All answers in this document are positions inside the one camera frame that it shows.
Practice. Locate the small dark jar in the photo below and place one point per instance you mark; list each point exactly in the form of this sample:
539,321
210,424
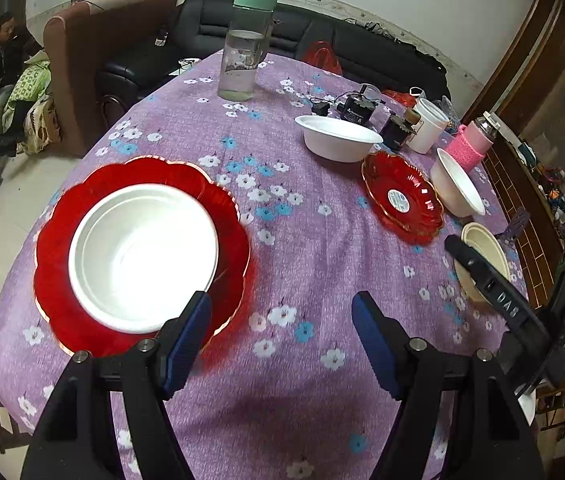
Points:
395,132

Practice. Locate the purple floral tablecloth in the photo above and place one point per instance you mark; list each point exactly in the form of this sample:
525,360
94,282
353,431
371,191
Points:
312,240

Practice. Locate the black finned device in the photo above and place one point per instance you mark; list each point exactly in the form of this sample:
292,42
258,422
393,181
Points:
357,107

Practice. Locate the white cup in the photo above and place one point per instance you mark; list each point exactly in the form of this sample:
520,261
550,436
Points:
427,130

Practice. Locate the black leather sofa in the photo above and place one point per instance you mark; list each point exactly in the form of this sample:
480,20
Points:
222,15

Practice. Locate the green patterned blanket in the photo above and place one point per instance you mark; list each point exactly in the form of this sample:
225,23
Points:
27,85

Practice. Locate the large white bowl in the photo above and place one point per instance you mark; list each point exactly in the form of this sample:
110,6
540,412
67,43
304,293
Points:
142,255

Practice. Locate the brown armchair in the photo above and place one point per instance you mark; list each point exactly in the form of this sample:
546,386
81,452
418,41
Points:
112,45

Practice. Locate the large red scalloped plate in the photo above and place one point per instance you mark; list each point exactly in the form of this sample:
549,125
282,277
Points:
62,220

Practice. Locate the small white bowl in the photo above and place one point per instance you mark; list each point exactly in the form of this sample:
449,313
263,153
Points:
455,180

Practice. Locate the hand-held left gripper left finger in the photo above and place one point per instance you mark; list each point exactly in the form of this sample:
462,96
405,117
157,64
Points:
190,345

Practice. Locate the cream bowl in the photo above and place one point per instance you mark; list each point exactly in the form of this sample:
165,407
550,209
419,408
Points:
482,245

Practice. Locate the wide white bowl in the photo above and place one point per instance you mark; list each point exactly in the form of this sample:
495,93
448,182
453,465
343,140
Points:
332,135

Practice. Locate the floral beige blanket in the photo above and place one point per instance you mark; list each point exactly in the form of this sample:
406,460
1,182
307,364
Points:
40,125

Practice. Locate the clear bottle with green lid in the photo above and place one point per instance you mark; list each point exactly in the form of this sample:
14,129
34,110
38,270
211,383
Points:
240,60

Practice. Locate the red plastic bag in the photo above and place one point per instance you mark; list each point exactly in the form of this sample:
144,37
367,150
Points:
320,55
397,97

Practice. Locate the small red gold-rimmed plate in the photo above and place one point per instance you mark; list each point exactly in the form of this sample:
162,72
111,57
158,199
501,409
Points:
387,175

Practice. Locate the wooden glass-door cabinet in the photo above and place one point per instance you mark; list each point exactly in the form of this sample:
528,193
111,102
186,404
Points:
522,60

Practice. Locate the purple plastic item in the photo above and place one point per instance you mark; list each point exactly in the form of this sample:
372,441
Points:
517,225

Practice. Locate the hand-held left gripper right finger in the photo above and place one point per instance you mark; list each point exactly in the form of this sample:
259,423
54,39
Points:
377,345

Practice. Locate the pink sleeved flask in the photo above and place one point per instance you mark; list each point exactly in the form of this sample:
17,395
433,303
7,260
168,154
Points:
467,147

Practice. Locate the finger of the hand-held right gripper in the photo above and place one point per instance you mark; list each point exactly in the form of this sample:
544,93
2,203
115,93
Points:
487,280

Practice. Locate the small black adapter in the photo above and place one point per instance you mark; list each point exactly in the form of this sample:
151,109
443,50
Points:
320,109

